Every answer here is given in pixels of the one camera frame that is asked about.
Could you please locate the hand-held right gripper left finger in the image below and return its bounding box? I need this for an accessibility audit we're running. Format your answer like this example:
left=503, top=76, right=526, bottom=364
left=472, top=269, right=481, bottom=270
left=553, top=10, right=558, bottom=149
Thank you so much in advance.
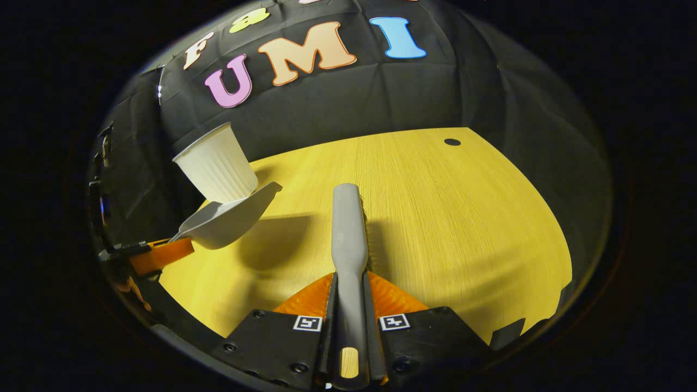
left=212, top=272, right=338, bottom=390

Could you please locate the white ribbed garbage bin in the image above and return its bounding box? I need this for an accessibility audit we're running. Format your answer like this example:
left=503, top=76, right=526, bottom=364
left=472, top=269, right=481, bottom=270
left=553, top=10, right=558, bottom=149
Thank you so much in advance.
left=172, top=122, right=259, bottom=204

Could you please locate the small grey broom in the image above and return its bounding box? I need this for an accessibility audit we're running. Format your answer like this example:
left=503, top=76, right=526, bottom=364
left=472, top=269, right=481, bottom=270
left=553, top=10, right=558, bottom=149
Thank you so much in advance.
left=331, top=183, right=376, bottom=390

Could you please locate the yellow wooden desktop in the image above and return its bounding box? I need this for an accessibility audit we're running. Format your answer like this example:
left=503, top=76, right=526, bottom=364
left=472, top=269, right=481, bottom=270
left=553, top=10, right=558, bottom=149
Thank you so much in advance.
left=158, top=127, right=573, bottom=346

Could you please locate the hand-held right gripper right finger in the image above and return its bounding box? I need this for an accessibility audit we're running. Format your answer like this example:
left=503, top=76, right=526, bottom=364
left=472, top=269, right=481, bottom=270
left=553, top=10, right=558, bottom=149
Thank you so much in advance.
left=364, top=271, right=491, bottom=382

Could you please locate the grey plastic dustpan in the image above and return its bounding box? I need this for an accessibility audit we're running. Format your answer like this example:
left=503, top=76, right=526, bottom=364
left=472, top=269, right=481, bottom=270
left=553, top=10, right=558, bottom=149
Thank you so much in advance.
left=169, top=182, right=283, bottom=250

